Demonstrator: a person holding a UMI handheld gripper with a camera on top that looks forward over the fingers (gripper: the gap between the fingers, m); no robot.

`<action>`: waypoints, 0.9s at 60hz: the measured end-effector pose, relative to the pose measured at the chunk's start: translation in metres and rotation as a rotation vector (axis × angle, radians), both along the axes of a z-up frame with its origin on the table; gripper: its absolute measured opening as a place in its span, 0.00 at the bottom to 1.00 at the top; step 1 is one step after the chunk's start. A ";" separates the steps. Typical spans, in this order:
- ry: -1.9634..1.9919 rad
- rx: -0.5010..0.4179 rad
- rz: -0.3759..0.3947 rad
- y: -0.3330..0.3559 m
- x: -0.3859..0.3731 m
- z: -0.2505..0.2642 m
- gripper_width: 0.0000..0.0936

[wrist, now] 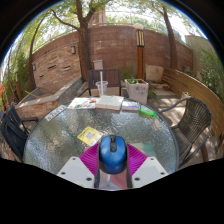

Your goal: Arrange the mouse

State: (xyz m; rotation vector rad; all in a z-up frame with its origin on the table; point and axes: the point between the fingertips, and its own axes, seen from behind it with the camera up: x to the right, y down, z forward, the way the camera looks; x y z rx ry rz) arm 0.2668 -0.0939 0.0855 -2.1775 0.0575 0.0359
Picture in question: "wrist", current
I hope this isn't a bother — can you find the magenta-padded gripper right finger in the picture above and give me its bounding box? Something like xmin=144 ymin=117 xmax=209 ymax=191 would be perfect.
xmin=125 ymin=143 xmax=169 ymax=189

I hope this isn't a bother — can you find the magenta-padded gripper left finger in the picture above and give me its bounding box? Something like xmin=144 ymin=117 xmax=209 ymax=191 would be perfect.
xmin=56 ymin=142 xmax=101 ymax=189

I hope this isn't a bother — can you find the blue computer mouse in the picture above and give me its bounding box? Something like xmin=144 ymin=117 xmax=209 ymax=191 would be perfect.
xmin=98 ymin=134 xmax=128 ymax=174

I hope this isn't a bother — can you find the floral print mouse pad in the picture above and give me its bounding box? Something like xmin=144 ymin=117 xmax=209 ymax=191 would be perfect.
xmin=99 ymin=141 xmax=158 ymax=190

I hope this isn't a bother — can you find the yellow card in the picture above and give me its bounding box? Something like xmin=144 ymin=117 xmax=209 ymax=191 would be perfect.
xmin=76 ymin=126 xmax=104 ymax=147

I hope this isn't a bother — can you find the green marker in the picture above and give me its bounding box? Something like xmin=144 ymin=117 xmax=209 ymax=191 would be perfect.
xmin=138 ymin=105 xmax=157 ymax=118

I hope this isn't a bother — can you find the small thin book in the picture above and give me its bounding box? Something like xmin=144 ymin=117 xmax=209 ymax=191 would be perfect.
xmin=121 ymin=100 xmax=141 ymax=112

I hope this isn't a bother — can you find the white printed sheet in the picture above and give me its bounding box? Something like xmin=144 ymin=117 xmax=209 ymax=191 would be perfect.
xmin=44 ymin=104 xmax=69 ymax=122

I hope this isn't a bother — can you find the thick white book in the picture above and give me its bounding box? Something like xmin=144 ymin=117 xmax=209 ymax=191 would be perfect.
xmin=95 ymin=94 xmax=125 ymax=111

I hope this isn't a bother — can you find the dark wicker chair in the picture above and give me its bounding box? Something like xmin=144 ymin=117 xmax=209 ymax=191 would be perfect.
xmin=159 ymin=96 xmax=213 ymax=169

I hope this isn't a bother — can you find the concrete planter with plants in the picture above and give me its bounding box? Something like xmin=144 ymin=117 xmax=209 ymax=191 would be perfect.
xmin=124 ymin=77 xmax=150 ymax=105

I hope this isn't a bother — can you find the stone brick planter bed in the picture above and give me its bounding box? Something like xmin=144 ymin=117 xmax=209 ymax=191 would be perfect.
xmin=14 ymin=76 xmax=84 ymax=119

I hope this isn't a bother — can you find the clear plastic cup with straw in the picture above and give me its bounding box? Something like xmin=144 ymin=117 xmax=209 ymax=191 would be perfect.
xmin=95 ymin=70 xmax=109 ymax=98

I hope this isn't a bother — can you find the black slatted chair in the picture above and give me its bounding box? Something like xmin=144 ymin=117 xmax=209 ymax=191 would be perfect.
xmin=0 ymin=104 xmax=39 ymax=163

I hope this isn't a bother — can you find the black backpack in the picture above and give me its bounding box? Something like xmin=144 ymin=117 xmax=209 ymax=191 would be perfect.
xmin=1 ymin=114 xmax=26 ymax=158

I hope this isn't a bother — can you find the dark wooden slat chair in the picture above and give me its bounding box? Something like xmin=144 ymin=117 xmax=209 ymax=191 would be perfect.
xmin=87 ymin=68 xmax=123 ymax=98

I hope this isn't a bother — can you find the beige stone slab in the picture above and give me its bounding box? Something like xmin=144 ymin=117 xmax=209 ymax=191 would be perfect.
xmin=145 ymin=64 xmax=165 ymax=84

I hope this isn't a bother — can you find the wooden slat fence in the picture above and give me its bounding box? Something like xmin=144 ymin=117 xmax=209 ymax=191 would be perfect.
xmin=162 ymin=67 xmax=224 ymax=148

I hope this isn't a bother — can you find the thick tree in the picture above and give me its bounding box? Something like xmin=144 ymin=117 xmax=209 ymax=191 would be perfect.
xmin=49 ymin=0 xmax=111 ymax=83

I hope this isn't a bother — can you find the thin tree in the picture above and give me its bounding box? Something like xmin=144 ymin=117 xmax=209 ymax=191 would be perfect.
xmin=151 ymin=4 xmax=180 ymax=69

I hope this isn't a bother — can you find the grey wall utility box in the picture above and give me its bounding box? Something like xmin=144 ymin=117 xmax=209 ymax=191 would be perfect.
xmin=92 ymin=59 xmax=104 ymax=71

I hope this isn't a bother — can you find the wooden lamp post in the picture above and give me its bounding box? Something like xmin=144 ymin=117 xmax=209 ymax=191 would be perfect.
xmin=133 ymin=23 xmax=146 ymax=81

